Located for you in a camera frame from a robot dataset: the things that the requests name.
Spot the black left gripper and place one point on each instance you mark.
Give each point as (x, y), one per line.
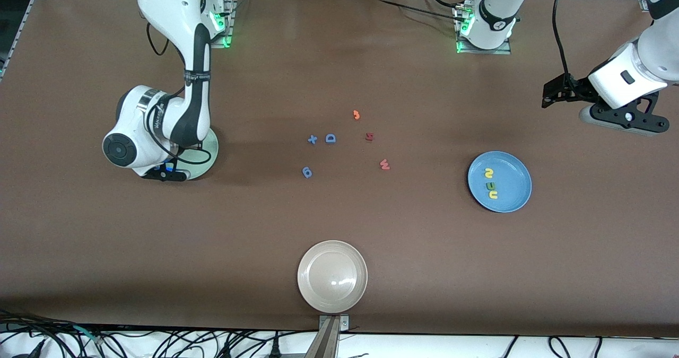
(576, 90)

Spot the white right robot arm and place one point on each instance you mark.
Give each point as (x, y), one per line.
(170, 8)

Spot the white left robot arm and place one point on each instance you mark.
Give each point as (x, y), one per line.
(652, 55)

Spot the blue plate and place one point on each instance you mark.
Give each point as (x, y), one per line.
(512, 177)

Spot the pink foam letter w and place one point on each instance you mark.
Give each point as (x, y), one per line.
(384, 165)

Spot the blue foam letter D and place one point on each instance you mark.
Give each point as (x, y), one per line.
(327, 138)

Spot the blue foam number six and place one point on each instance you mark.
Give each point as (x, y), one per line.
(305, 169)

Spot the beige plate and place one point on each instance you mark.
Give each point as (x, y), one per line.
(332, 277)

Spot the pale green plate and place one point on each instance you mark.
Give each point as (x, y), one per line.
(210, 154)

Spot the black power plug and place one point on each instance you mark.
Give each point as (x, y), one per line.
(275, 350)

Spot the brown table cloth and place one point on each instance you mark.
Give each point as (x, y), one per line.
(159, 241)

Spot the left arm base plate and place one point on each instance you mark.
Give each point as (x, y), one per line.
(504, 51)

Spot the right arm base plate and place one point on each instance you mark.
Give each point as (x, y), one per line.
(229, 34)

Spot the aluminium profile post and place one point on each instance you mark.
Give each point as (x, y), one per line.
(329, 342)

